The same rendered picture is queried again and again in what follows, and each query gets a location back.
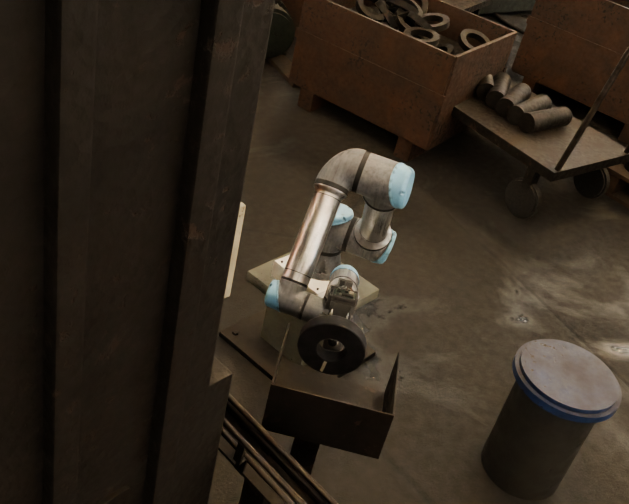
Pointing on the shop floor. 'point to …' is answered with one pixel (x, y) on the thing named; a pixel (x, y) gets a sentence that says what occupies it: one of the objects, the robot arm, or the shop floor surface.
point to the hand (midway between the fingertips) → (333, 339)
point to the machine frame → (108, 241)
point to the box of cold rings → (590, 55)
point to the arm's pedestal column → (269, 339)
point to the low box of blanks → (396, 64)
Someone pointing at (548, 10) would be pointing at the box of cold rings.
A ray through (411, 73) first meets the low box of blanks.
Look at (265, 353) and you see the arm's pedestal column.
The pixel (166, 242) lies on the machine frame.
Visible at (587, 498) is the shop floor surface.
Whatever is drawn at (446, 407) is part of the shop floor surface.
